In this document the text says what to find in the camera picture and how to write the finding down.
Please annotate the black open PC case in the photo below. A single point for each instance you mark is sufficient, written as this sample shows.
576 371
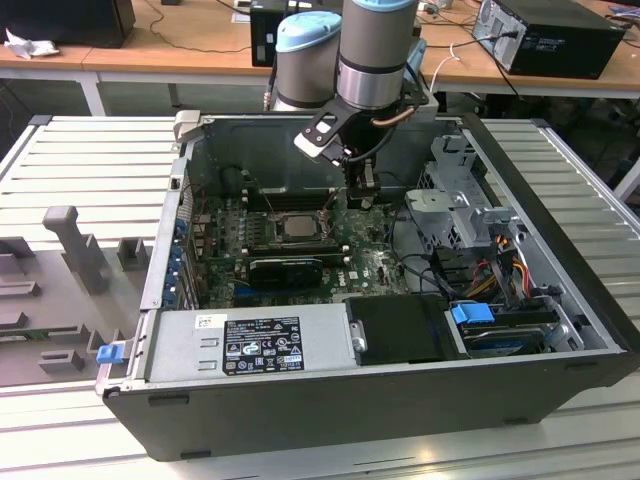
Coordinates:
350 415

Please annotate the black graphics card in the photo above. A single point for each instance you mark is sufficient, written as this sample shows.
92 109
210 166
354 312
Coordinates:
285 274

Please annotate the large black box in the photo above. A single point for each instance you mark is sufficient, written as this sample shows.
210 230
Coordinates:
65 20

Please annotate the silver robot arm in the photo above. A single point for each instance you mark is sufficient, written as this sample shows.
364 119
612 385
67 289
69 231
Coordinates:
375 50

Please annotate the grey power supply unit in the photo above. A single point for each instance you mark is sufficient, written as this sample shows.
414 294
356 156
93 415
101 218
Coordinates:
175 350

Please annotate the crumpled white paper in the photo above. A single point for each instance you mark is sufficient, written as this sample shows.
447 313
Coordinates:
30 47

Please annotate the green motherboard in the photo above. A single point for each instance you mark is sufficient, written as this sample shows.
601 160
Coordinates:
360 265

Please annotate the pale blue teach pendant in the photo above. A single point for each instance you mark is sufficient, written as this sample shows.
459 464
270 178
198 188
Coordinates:
419 60

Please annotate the grey case release latch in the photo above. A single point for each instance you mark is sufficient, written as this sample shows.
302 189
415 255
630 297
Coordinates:
187 125

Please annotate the square silver CPU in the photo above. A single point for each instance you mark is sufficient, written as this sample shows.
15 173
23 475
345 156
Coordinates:
302 226

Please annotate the hard disk in blue carrier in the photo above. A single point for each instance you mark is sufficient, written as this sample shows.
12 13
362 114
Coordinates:
472 317

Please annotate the black plastic shroud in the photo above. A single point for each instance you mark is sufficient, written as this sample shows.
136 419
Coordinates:
400 330

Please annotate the black computer tower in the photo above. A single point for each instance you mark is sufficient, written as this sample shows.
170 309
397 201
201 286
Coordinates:
260 40

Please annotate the blue plastic latch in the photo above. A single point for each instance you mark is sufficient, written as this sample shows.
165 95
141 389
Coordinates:
110 354

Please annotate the grey parts rack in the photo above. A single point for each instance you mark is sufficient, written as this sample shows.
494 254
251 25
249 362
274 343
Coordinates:
65 300

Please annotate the black CPU socket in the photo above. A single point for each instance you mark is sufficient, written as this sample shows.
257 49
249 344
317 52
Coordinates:
279 235

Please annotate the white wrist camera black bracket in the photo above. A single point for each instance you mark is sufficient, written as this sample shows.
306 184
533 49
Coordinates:
312 145

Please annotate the black desktop computer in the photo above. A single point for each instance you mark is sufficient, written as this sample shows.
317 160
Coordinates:
565 50

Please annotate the black cylinder component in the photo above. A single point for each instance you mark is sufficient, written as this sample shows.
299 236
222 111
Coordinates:
231 180

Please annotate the grey metal drive cage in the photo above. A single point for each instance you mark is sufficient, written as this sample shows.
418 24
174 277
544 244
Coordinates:
450 200

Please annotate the blue card retention bracket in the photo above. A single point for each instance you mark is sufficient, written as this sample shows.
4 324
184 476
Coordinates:
180 227

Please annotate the black RAM stick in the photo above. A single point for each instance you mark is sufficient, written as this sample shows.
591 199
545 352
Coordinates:
290 201
300 248

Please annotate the white metal frame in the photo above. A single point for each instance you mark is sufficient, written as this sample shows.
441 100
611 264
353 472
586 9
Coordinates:
629 180

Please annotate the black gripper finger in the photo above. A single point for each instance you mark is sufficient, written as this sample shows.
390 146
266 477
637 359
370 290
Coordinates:
364 199

